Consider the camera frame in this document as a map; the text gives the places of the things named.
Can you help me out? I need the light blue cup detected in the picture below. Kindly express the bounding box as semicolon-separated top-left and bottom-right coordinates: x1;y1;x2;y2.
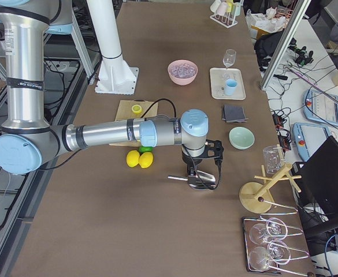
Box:
224;79;237;96

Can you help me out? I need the white cup rack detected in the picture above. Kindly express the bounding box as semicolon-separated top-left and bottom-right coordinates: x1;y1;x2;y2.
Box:
210;0;243;28

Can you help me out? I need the aluminium frame post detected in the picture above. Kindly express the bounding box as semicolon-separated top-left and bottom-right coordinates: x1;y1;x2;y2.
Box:
260;0;311;91

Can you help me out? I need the black monitor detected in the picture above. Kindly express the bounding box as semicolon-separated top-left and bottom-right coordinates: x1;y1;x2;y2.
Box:
292;136;338;216

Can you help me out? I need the blue teach pendant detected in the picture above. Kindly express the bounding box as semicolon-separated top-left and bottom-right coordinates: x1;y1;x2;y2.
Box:
292;122;330;162
303;89;338;126

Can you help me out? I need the green lime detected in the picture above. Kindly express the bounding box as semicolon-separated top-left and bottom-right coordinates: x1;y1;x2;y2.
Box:
139;145;153;154

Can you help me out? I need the clear wine glass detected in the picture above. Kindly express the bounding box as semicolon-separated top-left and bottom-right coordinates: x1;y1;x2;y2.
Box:
222;49;236;69

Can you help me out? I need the dark grey folded cloth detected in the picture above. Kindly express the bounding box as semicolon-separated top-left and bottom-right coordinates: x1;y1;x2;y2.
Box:
221;104;248;123

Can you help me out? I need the wooden cup tree stand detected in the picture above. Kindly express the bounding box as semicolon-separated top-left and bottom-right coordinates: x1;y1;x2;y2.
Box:
239;163;302;216

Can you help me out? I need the mint green bowl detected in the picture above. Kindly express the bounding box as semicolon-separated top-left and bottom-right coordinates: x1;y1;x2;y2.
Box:
229;127;255;150

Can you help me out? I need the beige plastic tray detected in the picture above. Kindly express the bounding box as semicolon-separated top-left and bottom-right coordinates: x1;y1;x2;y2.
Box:
210;68;246;100

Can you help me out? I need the blue teach pendant far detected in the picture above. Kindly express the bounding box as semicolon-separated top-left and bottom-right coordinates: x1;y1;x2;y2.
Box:
303;89;338;126

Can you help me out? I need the black metal glass tray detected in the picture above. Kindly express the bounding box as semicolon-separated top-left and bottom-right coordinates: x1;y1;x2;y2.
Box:
242;217;313;276

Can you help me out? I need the blue teach pendant near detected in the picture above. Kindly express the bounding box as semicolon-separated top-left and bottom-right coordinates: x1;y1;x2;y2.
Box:
292;122;330;162

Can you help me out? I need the wooden cutting board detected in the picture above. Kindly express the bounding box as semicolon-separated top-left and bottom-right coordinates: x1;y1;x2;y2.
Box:
110;100;153;147

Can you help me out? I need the clear glass mug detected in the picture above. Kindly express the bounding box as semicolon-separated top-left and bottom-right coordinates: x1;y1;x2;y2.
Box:
263;144;285;174

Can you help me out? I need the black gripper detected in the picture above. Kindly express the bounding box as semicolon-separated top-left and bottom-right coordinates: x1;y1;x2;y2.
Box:
181;145;203;175

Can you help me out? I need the pink bowl with ice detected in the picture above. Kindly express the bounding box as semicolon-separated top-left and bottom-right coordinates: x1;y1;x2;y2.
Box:
168;59;198;85

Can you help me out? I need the metal ice scoop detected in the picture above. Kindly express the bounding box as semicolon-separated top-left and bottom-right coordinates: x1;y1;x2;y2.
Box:
168;170;217;190

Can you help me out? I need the yellow lemon left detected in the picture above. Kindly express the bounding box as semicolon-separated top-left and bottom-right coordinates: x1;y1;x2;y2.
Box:
126;150;140;167

